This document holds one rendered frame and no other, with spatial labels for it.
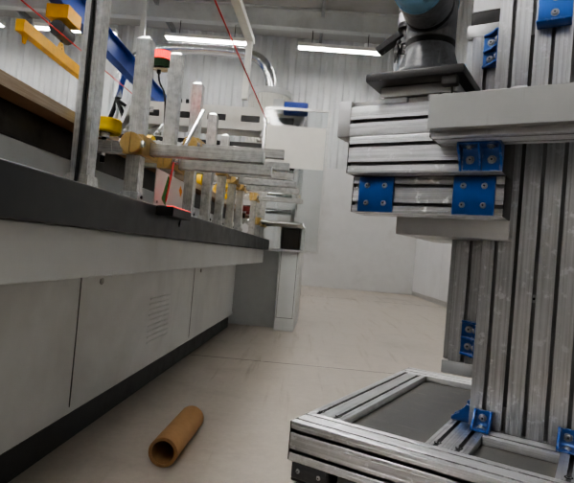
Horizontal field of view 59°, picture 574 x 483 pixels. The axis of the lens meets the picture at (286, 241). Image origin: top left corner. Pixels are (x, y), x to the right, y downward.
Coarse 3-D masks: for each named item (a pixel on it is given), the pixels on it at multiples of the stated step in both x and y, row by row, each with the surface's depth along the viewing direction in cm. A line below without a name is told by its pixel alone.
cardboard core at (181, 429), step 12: (192, 408) 166; (180, 420) 154; (192, 420) 158; (168, 432) 143; (180, 432) 146; (192, 432) 154; (156, 444) 143; (168, 444) 151; (180, 444) 142; (156, 456) 141; (168, 456) 144
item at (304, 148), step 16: (272, 128) 403; (288, 128) 402; (304, 128) 401; (320, 128) 400; (272, 144) 403; (288, 144) 402; (304, 144) 401; (320, 144) 400; (272, 160) 403; (288, 160) 402; (304, 160) 401; (320, 160) 400
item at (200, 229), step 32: (0, 160) 69; (0, 192) 69; (32, 192) 77; (64, 192) 86; (96, 192) 98; (128, 192) 123; (64, 224) 87; (96, 224) 99; (128, 224) 115; (160, 224) 137; (192, 224) 168; (224, 224) 248
